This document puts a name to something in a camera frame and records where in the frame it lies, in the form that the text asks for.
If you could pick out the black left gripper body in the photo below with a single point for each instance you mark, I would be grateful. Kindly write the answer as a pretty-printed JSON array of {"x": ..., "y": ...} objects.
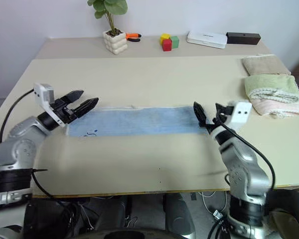
[{"x": 66, "y": 113}]

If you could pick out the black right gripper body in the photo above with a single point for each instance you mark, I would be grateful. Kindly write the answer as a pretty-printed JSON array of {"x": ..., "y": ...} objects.
[{"x": 214, "y": 125}]

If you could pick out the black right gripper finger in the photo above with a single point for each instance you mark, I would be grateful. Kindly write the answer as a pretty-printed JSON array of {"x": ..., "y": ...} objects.
[
  {"x": 223, "y": 110},
  {"x": 200, "y": 114}
]

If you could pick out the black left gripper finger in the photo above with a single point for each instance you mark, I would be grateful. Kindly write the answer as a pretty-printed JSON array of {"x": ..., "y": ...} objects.
[
  {"x": 87, "y": 105},
  {"x": 74, "y": 95}
]

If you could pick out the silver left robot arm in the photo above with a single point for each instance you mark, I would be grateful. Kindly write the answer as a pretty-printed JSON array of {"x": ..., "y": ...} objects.
[{"x": 20, "y": 147}]

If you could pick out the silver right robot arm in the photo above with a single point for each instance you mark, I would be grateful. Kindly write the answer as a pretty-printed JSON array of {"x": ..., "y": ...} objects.
[{"x": 241, "y": 164}]

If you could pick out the green folded towel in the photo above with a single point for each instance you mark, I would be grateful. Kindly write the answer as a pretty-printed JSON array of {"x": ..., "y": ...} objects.
[{"x": 269, "y": 83}]

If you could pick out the pink folded towel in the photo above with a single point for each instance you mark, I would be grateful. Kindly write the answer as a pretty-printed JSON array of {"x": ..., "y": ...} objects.
[{"x": 276, "y": 107}]

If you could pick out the light blue towel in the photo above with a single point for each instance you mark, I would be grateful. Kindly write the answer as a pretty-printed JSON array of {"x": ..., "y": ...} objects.
[{"x": 139, "y": 122}]

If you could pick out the beige folded towel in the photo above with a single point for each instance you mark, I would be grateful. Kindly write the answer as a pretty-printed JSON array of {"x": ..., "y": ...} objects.
[{"x": 264, "y": 65}]

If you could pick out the cream bubbled plant pot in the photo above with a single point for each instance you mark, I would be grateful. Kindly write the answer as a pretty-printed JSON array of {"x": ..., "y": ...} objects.
[{"x": 115, "y": 43}]

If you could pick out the white flat box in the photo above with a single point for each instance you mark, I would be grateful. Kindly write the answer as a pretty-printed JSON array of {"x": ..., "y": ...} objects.
[{"x": 205, "y": 39}]

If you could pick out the black rectangular box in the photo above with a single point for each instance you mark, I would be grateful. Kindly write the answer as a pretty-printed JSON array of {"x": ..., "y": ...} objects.
[{"x": 243, "y": 38}]

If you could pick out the red cube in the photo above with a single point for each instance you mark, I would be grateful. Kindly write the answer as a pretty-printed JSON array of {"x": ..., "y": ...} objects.
[{"x": 167, "y": 46}]

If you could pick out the green cube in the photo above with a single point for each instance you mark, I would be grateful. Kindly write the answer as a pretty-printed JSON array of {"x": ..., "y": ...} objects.
[{"x": 175, "y": 42}]

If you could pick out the orange black pliers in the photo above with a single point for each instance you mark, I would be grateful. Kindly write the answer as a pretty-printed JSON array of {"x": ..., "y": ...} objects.
[{"x": 133, "y": 36}]

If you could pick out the yellow cube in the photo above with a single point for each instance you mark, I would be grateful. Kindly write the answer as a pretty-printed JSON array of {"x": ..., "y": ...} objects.
[{"x": 164, "y": 37}]

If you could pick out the green leafy plant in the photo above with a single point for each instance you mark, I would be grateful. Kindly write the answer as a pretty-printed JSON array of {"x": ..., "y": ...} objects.
[{"x": 109, "y": 8}]

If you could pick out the dark grey rounded shape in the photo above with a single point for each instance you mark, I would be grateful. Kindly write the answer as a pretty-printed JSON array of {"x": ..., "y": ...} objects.
[{"x": 178, "y": 214}]

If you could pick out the olive cloth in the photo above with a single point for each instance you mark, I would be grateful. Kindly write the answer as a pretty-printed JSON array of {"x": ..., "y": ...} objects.
[{"x": 286, "y": 222}]

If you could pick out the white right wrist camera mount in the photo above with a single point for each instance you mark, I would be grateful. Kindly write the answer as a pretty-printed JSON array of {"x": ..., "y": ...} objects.
[{"x": 240, "y": 113}]

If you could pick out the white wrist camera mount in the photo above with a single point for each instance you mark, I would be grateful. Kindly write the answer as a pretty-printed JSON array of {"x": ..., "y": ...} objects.
[
  {"x": 43, "y": 93},
  {"x": 240, "y": 113}
]

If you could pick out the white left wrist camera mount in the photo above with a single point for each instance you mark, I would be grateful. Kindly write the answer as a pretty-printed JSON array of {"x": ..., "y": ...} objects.
[{"x": 43, "y": 93}]

